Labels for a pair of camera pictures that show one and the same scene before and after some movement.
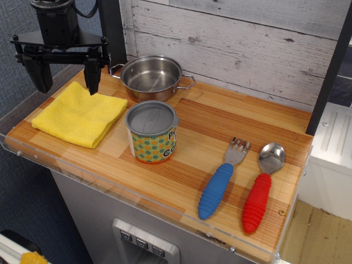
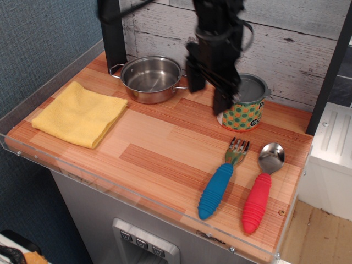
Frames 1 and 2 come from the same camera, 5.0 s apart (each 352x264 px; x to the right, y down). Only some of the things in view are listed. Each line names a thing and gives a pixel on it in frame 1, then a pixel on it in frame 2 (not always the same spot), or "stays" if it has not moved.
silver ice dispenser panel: (136, 244) stays
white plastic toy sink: (326, 181) stays
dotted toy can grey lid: (151, 117) → (254, 88)
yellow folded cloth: (76, 115) stays
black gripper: (59, 40) → (216, 51)
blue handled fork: (218, 182) stays
